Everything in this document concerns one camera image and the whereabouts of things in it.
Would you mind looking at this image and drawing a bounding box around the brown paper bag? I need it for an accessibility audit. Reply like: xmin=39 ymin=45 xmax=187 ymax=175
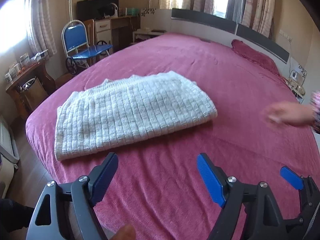
xmin=20 ymin=77 xmax=49 ymax=110

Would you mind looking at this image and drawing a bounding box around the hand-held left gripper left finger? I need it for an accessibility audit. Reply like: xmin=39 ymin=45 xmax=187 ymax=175
xmin=26 ymin=152 xmax=118 ymax=240

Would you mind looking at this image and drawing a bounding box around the white and grey headboard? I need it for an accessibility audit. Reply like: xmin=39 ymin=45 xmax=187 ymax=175
xmin=171 ymin=8 xmax=290 ymax=67

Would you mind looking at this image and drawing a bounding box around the person's left hand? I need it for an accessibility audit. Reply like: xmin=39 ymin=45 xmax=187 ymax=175
xmin=106 ymin=224 xmax=137 ymax=240

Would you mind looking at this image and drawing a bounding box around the white floral nightstand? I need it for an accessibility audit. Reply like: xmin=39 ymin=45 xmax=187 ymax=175
xmin=132 ymin=8 xmax=173 ymax=43
xmin=286 ymin=56 xmax=307 ymax=104

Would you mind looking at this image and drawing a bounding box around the wooden desk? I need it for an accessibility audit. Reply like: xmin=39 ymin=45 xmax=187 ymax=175
xmin=110 ymin=15 xmax=139 ymax=47

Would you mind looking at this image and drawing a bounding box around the brown wooden panel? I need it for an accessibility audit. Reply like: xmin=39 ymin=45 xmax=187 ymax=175
xmin=84 ymin=19 xmax=95 ymax=47

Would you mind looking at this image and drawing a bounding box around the clear plastic jar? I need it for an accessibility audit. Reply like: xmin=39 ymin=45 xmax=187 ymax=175
xmin=19 ymin=54 xmax=32 ymax=67
xmin=10 ymin=64 xmax=22 ymax=77

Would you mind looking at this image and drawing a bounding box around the bed with pink blanket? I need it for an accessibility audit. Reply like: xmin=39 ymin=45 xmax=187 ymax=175
xmin=25 ymin=32 xmax=320 ymax=240

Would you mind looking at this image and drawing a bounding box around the person's dark clothing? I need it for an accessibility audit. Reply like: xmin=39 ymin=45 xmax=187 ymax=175
xmin=0 ymin=199 xmax=35 ymax=233

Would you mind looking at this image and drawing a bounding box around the black television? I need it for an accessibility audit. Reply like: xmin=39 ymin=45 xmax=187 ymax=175
xmin=76 ymin=0 xmax=119 ymax=22

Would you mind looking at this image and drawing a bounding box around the small white fan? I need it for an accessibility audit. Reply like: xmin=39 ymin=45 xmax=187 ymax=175
xmin=109 ymin=2 xmax=119 ymax=18

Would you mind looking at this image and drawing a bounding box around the wooden side table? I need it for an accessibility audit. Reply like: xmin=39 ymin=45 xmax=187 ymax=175
xmin=5 ymin=60 xmax=57 ymax=119

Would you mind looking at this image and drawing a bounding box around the another person's forearm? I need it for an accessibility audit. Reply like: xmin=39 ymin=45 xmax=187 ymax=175
xmin=311 ymin=90 xmax=320 ymax=134

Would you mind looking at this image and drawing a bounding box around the blue chair with white frame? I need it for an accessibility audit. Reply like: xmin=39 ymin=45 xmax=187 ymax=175
xmin=61 ymin=20 xmax=113 ymax=76

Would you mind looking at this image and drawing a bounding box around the white drawer cabinet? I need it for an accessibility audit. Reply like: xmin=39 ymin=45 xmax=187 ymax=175
xmin=94 ymin=19 xmax=113 ymax=49

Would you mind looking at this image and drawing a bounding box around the white lamp pole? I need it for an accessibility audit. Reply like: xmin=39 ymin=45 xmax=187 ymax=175
xmin=66 ymin=0 xmax=75 ymax=24

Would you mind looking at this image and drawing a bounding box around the white knitted sweater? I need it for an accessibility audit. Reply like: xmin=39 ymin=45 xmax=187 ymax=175
xmin=54 ymin=71 xmax=218 ymax=162

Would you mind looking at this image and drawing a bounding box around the pink pillow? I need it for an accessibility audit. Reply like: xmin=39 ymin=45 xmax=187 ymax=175
xmin=231 ymin=39 xmax=280 ymax=77

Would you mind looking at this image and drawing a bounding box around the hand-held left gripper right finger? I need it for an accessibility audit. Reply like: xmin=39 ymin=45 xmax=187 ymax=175
xmin=196 ymin=153 xmax=288 ymax=240

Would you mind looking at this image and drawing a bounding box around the white heater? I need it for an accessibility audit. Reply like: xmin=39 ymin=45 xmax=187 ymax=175
xmin=0 ymin=116 xmax=20 ymax=169

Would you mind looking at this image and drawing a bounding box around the wall socket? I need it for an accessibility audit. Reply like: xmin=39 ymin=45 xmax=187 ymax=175
xmin=279 ymin=29 xmax=293 ymax=42

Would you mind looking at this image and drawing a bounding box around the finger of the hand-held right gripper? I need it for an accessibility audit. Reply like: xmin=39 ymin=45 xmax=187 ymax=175
xmin=279 ymin=166 xmax=311 ymax=191

